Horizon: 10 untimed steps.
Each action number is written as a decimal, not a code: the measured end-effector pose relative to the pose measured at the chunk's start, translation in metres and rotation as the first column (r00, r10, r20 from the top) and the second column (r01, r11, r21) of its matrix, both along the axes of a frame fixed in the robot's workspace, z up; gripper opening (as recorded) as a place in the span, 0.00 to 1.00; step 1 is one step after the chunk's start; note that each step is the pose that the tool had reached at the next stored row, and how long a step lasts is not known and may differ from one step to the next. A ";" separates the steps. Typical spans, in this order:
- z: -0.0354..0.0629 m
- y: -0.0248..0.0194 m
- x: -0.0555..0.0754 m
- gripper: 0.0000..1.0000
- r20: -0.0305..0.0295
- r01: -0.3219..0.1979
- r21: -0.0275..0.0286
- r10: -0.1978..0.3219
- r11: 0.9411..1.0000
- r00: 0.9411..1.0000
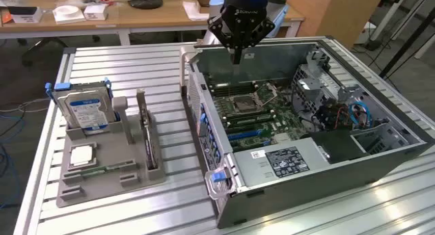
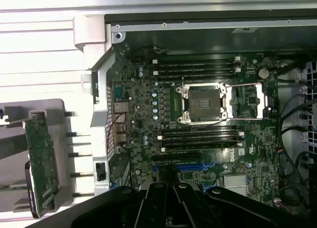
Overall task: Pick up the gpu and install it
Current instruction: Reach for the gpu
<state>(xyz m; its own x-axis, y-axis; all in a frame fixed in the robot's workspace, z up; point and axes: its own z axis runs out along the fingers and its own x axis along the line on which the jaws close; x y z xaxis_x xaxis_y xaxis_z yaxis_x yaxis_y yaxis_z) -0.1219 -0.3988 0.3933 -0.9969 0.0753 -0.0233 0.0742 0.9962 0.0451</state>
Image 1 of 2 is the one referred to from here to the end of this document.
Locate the wooden cabinet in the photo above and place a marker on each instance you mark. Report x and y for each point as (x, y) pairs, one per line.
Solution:
(333, 13)

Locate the grey metal disk bay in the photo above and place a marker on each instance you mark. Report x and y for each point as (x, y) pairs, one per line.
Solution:
(391, 138)

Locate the grey power supply unit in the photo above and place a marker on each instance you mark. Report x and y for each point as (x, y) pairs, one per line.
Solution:
(251, 168)

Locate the hard disk in blue caddy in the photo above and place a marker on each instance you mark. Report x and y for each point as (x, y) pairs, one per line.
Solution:
(84, 110)

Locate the black graphics card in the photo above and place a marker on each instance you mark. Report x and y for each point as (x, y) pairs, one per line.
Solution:
(150, 143)

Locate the silver CPU chip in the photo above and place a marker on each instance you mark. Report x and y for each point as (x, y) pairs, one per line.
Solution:
(82, 154)

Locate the silver chipset heatsink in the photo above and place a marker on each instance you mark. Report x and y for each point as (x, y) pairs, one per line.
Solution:
(282, 138)

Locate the white box black lid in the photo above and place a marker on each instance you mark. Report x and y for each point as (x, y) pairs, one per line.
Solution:
(26, 15)

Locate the black round lamp base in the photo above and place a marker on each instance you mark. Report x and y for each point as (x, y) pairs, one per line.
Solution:
(146, 1)

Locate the white square tray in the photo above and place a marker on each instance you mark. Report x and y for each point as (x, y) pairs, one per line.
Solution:
(70, 14)

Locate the white table frame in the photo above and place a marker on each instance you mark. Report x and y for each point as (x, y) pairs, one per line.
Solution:
(425, 47)

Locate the open dark grey PC case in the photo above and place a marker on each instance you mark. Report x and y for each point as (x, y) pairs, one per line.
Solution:
(306, 194)

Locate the black plastic shroud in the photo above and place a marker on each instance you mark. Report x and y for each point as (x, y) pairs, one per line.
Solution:
(339, 145)

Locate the metal socket cover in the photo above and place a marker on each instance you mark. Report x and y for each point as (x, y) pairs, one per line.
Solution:
(267, 93)

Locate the orange box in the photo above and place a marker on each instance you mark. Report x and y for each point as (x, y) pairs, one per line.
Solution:
(4, 17)

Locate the green RAM stick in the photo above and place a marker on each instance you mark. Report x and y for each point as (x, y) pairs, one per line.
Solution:
(99, 170)

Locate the wooden desk white frame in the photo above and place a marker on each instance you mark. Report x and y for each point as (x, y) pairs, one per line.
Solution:
(152, 18)

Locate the black stand pole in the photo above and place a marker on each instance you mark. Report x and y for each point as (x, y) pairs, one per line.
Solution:
(407, 46)

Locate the white paper booklet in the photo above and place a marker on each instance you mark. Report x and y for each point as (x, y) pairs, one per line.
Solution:
(195, 12)

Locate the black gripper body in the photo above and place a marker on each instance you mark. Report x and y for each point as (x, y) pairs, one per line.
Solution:
(244, 18)

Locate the blue expansion slot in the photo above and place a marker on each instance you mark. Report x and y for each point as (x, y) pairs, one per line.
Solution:
(244, 135)

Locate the blue case latch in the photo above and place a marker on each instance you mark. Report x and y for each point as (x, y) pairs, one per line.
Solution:
(218, 176)

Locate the grey plastic parts rack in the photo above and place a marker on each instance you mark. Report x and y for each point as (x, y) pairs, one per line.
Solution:
(112, 153)

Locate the small white box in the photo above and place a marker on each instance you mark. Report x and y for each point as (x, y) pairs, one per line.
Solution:
(95, 12)

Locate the green motherboard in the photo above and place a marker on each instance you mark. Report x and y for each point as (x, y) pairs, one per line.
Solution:
(282, 112)

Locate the grey metal drive cage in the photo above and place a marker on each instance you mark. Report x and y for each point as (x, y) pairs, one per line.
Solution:
(308, 87)

